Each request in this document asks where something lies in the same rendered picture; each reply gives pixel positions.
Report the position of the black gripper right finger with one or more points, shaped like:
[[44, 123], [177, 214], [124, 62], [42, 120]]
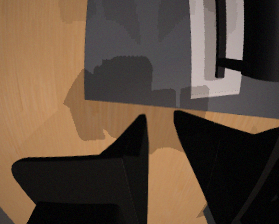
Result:
[[230, 165]]

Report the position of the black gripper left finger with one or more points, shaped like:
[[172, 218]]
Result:
[[119, 175]]

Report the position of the dark grey flat mat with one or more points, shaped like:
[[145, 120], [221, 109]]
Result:
[[139, 52]]

